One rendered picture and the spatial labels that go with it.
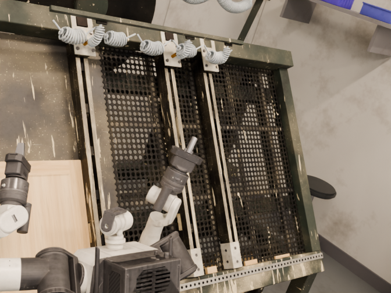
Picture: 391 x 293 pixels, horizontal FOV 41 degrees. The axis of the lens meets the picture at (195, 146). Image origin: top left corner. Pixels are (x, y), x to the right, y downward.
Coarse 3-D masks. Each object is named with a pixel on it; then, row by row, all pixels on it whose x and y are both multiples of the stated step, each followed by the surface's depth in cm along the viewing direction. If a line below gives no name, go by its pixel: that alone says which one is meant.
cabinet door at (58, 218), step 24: (0, 168) 198; (48, 168) 211; (72, 168) 218; (48, 192) 209; (72, 192) 215; (48, 216) 207; (72, 216) 213; (0, 240) 193; (24, 240) 198; (48, 240) 205; (72, 240) 211
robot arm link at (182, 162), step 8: (176, 152) 190; (184, 152) 191; (176, 160) 191; (184, 160) 191; (192, 160) 192; (200, 160) 193; (168, 168) 192; (176, 168) 191; (184, 168) 192; (192, 168) 192; (168, 176) 191; (176, 176) 190; (184, 176) 191; (176, 184) 191; (184, 184) 193
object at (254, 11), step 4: (256, 0) 334; (260, 0) 334; (268, 0) 333; (256, 4) 335; (260, 4) 335; (252, 8) 336; (256, 8) 336; (252, 12) 338; (256, 12) 337; (248, 16) 339; (252, 16) 339; (248, 20) 340; (252, 20) 340; (244, 24) 342; (248, 24) 341; (244, 28) 343; (248, 28) 342; (244, 32) 344; (240, 36) 345; (244, 36) 345
